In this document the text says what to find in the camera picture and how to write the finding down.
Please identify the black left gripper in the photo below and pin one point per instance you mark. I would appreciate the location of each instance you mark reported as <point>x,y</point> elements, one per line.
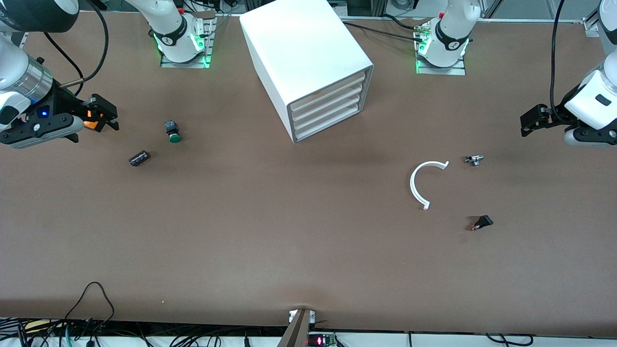
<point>553,117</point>

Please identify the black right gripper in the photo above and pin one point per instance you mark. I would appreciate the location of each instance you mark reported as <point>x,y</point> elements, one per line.
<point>64,101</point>

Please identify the green push button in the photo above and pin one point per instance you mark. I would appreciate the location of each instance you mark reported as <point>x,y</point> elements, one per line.
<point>174,138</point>

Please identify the white plastic drawer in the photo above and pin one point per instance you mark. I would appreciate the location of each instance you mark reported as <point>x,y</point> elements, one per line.
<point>328,113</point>
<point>328,123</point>
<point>328,92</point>
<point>328,102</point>

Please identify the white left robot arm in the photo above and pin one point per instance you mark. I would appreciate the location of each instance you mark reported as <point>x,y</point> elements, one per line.
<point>453,29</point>

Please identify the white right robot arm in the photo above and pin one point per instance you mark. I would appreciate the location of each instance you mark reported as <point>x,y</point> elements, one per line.
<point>14,62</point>

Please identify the white drawer cabinet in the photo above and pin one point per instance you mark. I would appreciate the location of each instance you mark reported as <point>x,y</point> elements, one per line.
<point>299,48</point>

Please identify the black cylindrical capacitor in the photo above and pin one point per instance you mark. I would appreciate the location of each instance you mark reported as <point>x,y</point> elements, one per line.
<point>139,158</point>

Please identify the small metal fitting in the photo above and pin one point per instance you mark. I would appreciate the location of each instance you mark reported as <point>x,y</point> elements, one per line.
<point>475,159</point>

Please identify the white curved plastic arc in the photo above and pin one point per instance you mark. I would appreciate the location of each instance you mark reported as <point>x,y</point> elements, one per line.
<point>412,185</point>

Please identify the red LED display module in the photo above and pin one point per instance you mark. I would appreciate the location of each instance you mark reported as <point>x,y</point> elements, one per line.
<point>320,340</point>

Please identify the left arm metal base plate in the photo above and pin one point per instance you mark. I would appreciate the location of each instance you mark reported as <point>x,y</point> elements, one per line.
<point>458,71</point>

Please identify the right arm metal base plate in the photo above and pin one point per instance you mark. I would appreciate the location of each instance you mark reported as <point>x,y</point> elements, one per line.
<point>193,64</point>

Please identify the aluminium frame corner bracket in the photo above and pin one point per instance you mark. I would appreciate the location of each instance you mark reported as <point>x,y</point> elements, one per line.
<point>591,26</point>

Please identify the black red-tipped switch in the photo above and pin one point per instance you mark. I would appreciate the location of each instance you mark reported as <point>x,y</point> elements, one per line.
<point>483,221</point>

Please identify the metal table clamp bracket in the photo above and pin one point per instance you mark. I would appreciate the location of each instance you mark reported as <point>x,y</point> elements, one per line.
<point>313,316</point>

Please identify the brown wooden post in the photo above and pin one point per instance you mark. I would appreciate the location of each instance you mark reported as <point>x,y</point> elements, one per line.
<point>296,332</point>

